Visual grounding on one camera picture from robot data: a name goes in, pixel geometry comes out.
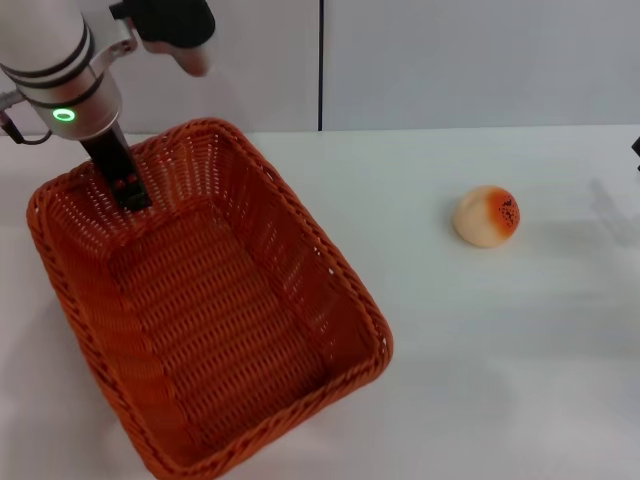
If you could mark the orange woven plastic basket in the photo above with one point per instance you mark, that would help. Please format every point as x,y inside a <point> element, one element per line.
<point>225,300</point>

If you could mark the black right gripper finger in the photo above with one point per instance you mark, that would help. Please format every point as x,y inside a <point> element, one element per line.
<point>636,152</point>

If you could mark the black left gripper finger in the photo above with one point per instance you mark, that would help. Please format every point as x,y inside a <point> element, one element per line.
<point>120,175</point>

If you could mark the black wrist camera, silver bracket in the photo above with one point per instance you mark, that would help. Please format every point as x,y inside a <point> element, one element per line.
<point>170,20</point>

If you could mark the peach-coloured round fruit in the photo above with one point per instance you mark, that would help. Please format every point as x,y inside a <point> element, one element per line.
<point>480,220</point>

